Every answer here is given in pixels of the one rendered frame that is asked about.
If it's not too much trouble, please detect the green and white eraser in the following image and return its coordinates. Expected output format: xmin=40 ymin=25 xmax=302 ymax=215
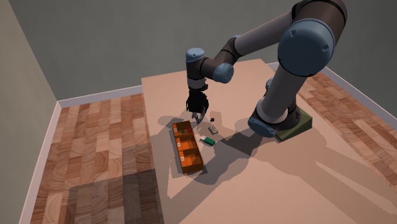
xmin=200 ymin=136 xmax=215 ymax=146

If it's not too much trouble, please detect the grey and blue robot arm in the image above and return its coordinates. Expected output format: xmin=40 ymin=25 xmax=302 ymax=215
xmin=186 ymin=0 xmax=348 ymax=138

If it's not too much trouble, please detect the white domino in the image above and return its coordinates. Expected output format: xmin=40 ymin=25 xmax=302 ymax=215
xmin=209 ymin=125 xmax=218 ymax=134

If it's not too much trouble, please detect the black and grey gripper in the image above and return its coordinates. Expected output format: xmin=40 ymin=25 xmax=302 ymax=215
xmin=186 ymin=85 xmax=209 ymax=122

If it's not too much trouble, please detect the orange rack of bins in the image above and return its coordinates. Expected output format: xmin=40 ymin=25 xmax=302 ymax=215
xmin=172 ymin=121 xmax=203 ymax=174

